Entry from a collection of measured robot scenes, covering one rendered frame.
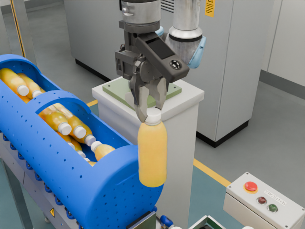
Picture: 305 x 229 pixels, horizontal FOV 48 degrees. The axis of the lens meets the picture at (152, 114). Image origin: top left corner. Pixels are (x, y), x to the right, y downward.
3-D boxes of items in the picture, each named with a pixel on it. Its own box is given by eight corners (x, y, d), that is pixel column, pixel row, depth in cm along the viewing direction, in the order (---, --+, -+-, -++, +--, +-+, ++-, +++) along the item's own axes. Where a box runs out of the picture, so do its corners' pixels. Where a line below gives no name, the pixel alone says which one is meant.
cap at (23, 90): (17, 87, 135) (19, 88, 134) (27, 84, 137) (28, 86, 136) (18, 96, 137) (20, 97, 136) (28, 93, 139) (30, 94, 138)
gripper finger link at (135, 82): (144, 100, 75) (147, 61, 71) (149, 103, 74) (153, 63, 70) (127, 104, 72) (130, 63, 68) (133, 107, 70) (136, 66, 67)
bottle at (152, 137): (168, 171, 89) (169, 109, 79) (165, 191, 83) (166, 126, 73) (140, 169, 90) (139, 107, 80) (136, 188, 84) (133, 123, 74)
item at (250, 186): (249, 181, 103) (249, 178, 102) (259, 188, 101) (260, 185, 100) (241, 187, 101) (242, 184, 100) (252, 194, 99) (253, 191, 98)
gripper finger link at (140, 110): (129, 115, 79) (132, 76, 76) (147, 124, 75) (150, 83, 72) (119, 117, 77) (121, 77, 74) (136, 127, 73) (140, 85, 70)
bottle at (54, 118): (51, 106, 132) (76, 129, 120) (36, 117, 129) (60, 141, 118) (43, 93, 127) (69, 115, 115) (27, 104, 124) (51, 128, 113)
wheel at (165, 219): (160, 212, 108) (156, 217, 108) (170, 221, 105) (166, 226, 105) (166, 215, 111) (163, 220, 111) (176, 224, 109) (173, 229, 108)
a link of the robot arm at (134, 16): (168, -2, 66) (136, 5, 61) (169, 22, 68) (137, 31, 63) (142, -7, 70) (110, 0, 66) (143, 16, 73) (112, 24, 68)
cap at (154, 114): (162, 113, 78) (162, 106, 77) (159, 122, 75) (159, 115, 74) (145, 112, 79) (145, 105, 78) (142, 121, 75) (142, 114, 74)
